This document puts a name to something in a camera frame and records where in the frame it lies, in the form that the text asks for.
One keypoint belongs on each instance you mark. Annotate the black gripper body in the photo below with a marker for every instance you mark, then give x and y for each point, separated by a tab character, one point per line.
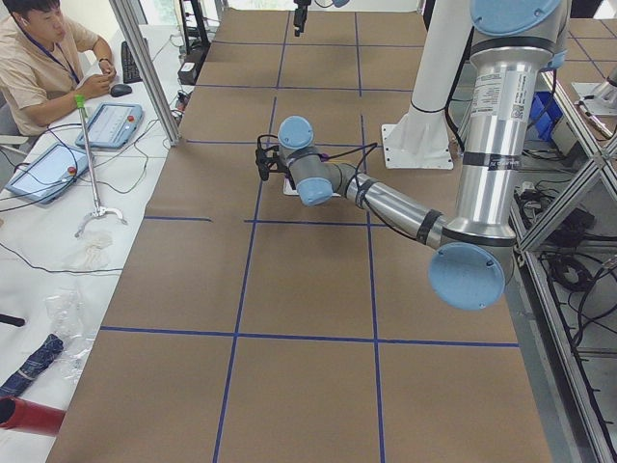
299	14

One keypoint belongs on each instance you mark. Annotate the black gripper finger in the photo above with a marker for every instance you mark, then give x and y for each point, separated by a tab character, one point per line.
299	22

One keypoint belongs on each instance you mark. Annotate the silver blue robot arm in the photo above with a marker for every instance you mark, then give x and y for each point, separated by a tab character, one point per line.
325	5
509	43

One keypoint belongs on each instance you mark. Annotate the white wooden towel rack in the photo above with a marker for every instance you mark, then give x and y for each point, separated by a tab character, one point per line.
316	180

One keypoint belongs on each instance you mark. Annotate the black power adapter box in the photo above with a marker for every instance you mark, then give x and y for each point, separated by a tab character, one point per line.
187	74

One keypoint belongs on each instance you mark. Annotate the black keyboard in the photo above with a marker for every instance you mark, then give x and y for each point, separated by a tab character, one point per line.
129	70

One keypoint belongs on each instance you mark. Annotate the black computer mouse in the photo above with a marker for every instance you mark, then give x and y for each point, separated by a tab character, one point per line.
119	90

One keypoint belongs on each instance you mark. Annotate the upper blue teach pendant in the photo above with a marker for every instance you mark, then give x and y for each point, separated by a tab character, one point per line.
111	125

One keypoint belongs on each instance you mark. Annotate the blue teach pendant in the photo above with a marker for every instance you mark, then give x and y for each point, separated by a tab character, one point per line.
50	175
111	125

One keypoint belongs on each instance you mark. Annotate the metal reacher grabber tool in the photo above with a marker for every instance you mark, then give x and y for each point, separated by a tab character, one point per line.
100	210

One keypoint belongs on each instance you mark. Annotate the seated man beige shirt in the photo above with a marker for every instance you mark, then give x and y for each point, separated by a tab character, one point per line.
47	60

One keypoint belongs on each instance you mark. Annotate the blue plastic storage bin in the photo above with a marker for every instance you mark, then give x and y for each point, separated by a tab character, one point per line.
545	114

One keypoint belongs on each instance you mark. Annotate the lower blue teach pendant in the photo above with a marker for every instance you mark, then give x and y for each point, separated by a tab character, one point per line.
50	175

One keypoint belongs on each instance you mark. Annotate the crumpled clear plastic bag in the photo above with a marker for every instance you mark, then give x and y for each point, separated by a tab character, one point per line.
67	323

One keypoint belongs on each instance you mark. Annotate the folded dark blue umbrella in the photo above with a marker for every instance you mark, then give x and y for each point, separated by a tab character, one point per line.
38	362

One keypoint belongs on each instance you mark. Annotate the red cylinder tube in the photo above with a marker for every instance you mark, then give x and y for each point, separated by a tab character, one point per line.
26	416

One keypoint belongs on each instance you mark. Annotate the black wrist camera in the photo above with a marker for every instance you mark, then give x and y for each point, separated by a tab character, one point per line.
267	158

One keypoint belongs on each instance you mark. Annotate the aluminium frame post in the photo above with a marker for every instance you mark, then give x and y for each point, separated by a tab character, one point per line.
132	33

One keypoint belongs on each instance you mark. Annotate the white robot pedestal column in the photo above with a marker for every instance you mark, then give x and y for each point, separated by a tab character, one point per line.
420	139

